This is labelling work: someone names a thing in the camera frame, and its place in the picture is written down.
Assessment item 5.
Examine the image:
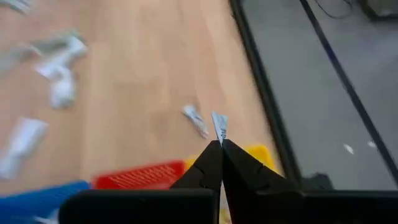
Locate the yellow plastic bin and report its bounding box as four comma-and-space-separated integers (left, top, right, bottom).
183, 143, 279, 224

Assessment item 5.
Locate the small white red-print sachet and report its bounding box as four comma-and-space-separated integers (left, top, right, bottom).
181, 104, 210, 139
211, 111, 229, 146

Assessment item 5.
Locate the red plastic bin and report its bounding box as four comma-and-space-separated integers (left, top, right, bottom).
92, 160, 187, 190

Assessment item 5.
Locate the black looped floor cable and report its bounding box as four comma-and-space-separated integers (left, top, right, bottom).
313, 0, 355, 19

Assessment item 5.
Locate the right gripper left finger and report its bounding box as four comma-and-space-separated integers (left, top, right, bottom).
170, 139, 224, 224

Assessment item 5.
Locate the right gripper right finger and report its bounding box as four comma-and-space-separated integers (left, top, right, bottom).
222, 138, 304, 224

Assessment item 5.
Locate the plain white gauze packet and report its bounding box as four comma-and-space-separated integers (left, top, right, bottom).
49, 73, 77, 110
0, 117, 49, 180
34, 35, 88, 82

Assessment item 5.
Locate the blue plastic bin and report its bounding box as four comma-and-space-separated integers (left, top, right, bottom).
0, 180, 91, 224

